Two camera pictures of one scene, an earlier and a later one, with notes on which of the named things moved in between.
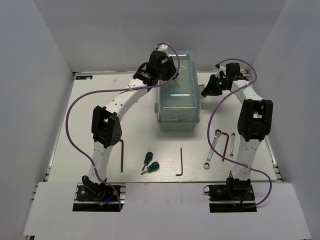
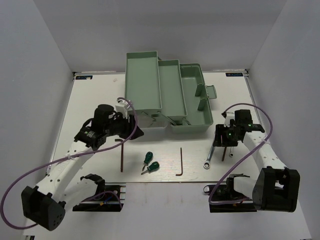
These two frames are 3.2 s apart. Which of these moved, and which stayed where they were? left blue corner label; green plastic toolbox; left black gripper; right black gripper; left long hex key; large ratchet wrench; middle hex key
Moved: green plastic toolbox; right black gripper; left black gripper
Stayed: left long hex key; middle hex key; large ratchet wrench; left blue corner label
